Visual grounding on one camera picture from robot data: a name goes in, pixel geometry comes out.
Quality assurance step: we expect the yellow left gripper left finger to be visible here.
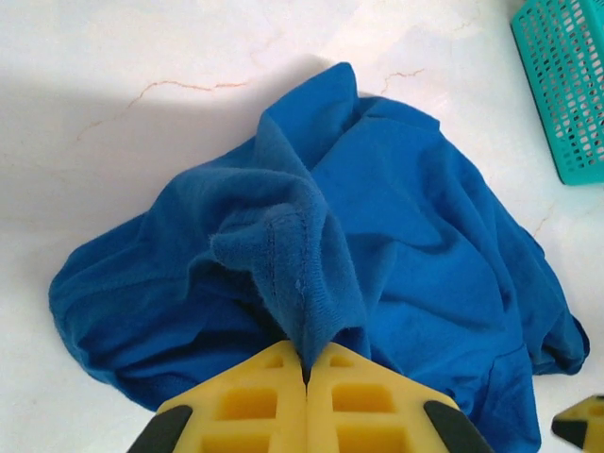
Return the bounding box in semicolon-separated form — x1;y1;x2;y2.
126;340;308;453

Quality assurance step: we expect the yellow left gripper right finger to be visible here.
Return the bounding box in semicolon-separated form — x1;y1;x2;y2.
306;342;495;453

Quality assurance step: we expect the blue t-shirt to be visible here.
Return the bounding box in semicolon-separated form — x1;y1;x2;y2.
46;60;591;453

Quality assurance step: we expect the teal plastic mesh basket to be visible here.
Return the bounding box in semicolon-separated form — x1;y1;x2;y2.
509;0;604;186

